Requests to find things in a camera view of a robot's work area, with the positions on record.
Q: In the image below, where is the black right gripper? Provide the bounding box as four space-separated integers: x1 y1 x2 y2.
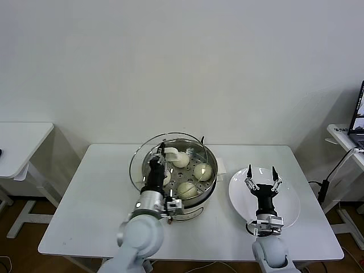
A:
244 164 283 216

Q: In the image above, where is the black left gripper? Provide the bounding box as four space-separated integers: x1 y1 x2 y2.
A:
142 139 169 195

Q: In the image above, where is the round glass pot lid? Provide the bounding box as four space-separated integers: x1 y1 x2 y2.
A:
130 131 212 197

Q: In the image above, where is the perforated steel steamer basket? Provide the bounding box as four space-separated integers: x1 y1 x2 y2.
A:
141 138 218 202

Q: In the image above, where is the round white plate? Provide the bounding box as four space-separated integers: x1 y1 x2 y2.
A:
228 167 301 230

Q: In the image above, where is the white electric cooker pot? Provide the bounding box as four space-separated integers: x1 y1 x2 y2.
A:
133 158 228 226

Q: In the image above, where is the white desk with laptop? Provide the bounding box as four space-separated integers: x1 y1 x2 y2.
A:
325 123 364 242

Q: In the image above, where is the grey open laptop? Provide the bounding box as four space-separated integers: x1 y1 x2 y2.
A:
349 80 364 150

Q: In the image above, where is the white side desk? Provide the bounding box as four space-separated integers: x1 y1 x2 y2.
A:
0 122 62 239

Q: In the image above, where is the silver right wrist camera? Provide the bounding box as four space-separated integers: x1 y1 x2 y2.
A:
246 215 285 237

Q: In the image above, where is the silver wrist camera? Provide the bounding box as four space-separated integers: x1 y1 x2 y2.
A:
246 215 285 237
166 196 183 217

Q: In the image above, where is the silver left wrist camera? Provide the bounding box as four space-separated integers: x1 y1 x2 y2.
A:
166 196 183 217

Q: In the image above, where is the black power adapter with cable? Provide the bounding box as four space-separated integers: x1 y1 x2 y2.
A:
307 176 330 203

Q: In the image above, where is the white laptop cable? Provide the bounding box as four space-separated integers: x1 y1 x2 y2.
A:
326 147 364 183

